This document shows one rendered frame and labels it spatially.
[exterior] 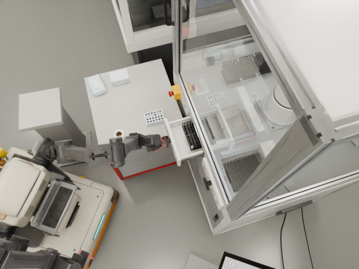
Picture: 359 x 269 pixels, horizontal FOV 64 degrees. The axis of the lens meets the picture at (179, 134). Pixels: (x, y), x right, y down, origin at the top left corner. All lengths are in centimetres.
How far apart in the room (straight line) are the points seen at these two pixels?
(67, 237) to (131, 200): 58
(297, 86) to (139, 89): 156
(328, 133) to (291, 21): 31
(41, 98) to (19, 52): 151
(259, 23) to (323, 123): 27
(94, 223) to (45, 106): 91
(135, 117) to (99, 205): 76
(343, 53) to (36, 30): 343
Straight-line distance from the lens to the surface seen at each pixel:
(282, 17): 79
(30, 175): 134
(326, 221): 279
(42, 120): 214
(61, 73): 332
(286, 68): 66
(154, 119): 190
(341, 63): 75
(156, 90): 206
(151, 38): 217
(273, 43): 69
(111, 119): 199
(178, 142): 179
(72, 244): 234
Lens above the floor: 248
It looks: 66 degrees down
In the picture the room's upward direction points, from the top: straight up
